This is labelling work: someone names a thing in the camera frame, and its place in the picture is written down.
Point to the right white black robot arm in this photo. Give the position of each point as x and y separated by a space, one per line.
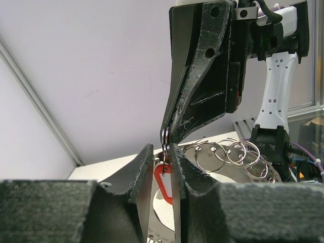
281 39

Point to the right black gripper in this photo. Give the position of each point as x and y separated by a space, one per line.
200 48

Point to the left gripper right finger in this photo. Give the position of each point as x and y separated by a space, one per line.
206 210

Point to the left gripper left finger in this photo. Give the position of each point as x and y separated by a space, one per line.
113 210

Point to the aluminium mounting rail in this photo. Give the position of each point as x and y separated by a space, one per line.
244 127

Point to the silver key red tag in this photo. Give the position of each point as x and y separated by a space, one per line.
162 174

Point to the left aluminium frame post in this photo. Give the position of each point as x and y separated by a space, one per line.
44 111

